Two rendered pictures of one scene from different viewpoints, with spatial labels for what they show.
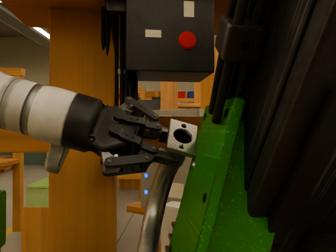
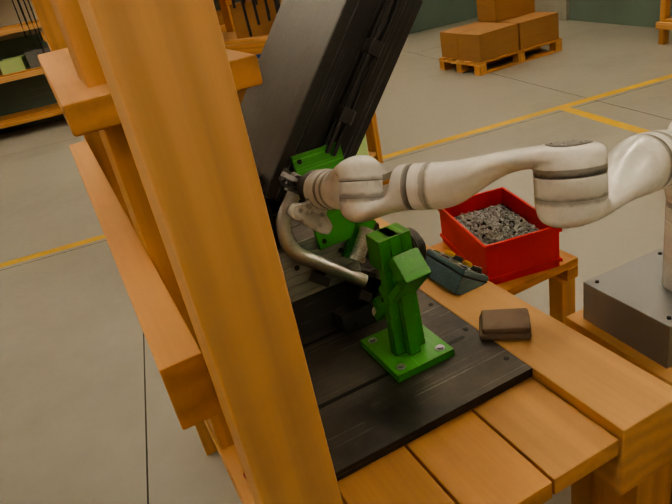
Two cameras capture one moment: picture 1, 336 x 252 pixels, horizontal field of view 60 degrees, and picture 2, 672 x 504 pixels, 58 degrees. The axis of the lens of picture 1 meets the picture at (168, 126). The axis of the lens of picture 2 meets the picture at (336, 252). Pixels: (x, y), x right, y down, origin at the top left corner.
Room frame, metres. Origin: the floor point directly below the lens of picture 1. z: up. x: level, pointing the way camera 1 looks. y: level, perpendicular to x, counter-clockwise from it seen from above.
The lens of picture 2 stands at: (0.65, 1.15, 1.65)
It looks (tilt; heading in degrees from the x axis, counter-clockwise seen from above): 27 degrees down; 256
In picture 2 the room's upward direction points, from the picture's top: 12 degrees counter-clockwise
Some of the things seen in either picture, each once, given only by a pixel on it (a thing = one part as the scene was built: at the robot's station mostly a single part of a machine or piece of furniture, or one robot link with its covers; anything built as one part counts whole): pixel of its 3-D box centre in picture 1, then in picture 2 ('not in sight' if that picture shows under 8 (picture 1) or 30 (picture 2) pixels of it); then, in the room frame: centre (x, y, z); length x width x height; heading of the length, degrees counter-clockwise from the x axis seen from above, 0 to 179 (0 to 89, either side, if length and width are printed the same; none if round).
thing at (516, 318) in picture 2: not in sight; (504, 323); (0.11, 0.26, 0.91); 0.10 x 0.08 x 0.03; 148
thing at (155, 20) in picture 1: (167, 41); not in sight; (0.61, 0.00, 1.42); 0.17 x 0.12 x 0.15; 97
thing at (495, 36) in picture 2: not in sight; (498, 28); (-3.54, -5.46, 0.37); 1.20 x 0.80 x 0.74; 6
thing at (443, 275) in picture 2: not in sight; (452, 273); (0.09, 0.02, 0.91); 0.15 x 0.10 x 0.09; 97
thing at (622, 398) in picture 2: not in sight; (407, 277); (0.13, -0.17, 0.82); 1.50 x 0.14 x 0.15; 97
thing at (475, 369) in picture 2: not in sight; (309, 295); (0.41, -0.13, 0.89); 1.10 x 0.42 x 0.02; 97
